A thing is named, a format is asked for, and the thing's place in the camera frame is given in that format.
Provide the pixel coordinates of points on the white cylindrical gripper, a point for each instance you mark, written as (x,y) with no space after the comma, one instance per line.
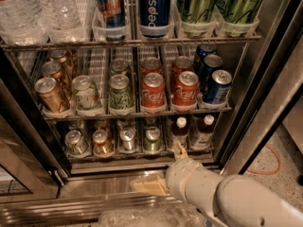
(177,176)

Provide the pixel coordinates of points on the brown bottle white cap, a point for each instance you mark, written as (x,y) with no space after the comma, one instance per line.
(203,133)
(178,133)

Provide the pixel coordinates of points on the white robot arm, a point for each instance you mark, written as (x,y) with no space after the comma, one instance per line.
(226,201)

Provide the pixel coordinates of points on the slim silver can bottom shelf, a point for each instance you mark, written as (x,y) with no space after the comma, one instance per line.
(127,136)

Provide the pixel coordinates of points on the gold can bottom shelf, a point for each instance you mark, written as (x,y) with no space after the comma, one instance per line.
(102,143)

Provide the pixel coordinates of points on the gold can shelf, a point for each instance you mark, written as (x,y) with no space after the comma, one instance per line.
(52,95)
(54,69)
(102,143)
(65,57)

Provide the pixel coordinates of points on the front green can middle shelf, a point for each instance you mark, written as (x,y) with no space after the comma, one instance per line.
(121,97)

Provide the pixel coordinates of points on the front blue can middle shelf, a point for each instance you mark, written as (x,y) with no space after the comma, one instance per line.
(218,87)

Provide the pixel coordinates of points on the white green can bottom shelf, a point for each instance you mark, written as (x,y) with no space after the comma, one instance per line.
(75,142)

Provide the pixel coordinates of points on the white green can shelf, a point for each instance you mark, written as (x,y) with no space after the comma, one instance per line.
(75,142)
(86,93)

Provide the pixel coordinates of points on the white green can middle shelf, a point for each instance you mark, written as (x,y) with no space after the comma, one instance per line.
(86,93)

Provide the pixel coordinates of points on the back green can middle shelf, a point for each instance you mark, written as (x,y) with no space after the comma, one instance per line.
(119,66)

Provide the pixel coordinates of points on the back blue can middle shelf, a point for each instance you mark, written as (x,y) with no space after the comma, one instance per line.
(202,51)

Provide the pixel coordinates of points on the front gold can middle shelf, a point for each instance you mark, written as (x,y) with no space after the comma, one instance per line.
(52,95)

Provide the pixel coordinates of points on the stainless steel fridge door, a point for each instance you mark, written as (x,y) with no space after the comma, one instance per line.
(268,94)

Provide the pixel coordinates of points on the back gold can middle shelf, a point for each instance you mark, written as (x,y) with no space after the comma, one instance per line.
(65,57)

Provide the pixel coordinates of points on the blue pepsi can top shelf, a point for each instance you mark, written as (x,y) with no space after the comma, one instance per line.
(154,17)

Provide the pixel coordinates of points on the right clear water bottle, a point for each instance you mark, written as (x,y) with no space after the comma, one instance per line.
(62,21)

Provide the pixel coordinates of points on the clear water bottle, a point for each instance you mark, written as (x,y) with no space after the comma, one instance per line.
(62,21)
(18,25)

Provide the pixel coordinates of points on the left clear water bottle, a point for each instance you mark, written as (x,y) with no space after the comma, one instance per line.
(18,25)

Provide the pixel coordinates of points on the clear plastic bag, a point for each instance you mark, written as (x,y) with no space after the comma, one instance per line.
(168,215)

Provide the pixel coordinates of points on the front right red cola can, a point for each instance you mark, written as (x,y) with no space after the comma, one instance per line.
(185,89)

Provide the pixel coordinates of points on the red cola can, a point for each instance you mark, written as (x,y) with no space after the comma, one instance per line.
(185,89)
(153,90)
(179,65)
(151,65)

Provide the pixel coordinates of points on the front left red cola can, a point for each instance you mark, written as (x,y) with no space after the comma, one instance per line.
(153,90)

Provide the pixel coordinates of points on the back left red cola can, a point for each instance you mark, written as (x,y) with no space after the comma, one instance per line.
(151,65)

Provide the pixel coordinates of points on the back right red cola can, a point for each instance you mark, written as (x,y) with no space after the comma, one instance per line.
(179,65)

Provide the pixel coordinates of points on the left green tall can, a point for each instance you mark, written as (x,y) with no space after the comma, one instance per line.
(196,16)

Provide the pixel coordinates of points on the green tall can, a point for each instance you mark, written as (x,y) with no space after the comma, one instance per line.
(196,16)
(239,12)

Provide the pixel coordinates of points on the blue silver energy drink can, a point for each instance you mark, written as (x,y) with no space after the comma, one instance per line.
(111,18)

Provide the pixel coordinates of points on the right green tall can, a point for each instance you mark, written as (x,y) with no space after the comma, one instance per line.
(239,12)

